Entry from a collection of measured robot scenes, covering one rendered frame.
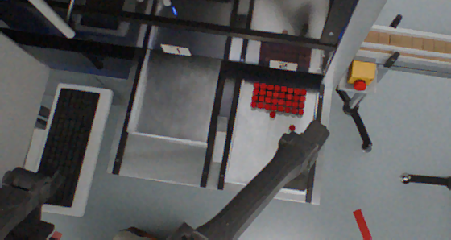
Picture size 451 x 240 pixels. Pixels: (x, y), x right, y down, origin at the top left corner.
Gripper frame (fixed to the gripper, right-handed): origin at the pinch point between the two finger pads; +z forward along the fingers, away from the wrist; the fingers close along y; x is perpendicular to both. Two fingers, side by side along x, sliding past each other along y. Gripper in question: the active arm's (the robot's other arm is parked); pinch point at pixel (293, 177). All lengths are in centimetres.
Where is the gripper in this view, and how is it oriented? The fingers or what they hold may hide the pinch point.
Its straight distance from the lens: 118.5
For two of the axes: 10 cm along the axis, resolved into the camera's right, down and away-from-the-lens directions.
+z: -0.3, 3.9, 9.2
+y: 1.4, -9.1, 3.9
